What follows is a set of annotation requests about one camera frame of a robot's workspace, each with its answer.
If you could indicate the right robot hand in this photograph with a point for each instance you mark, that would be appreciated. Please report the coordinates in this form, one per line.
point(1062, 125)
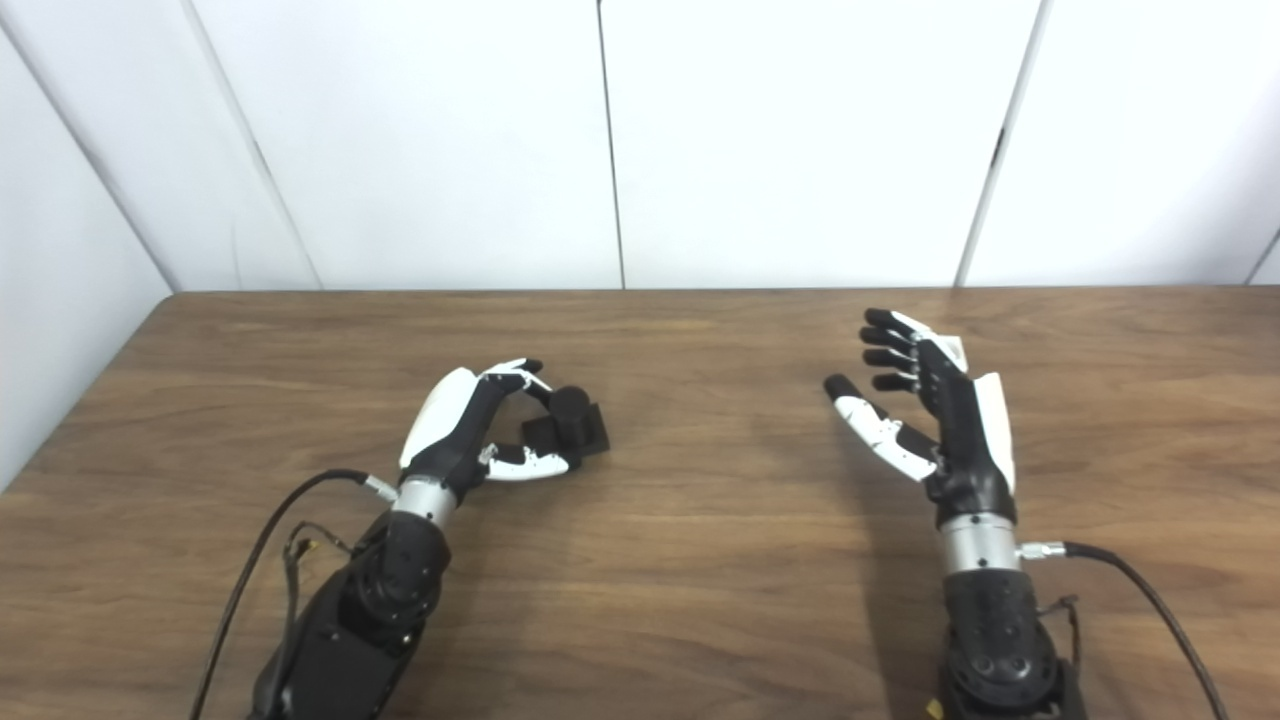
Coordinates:
point(970, 450)

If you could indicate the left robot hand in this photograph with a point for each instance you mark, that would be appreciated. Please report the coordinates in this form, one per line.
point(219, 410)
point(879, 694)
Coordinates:
point(450, 420)

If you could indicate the black peg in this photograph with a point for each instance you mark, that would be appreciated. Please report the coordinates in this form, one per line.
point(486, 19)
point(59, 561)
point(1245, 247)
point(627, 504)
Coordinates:
point(575, 425)

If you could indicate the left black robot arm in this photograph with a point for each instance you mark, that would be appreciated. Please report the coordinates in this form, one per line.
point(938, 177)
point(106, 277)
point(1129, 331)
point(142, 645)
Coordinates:
point(370, 600)

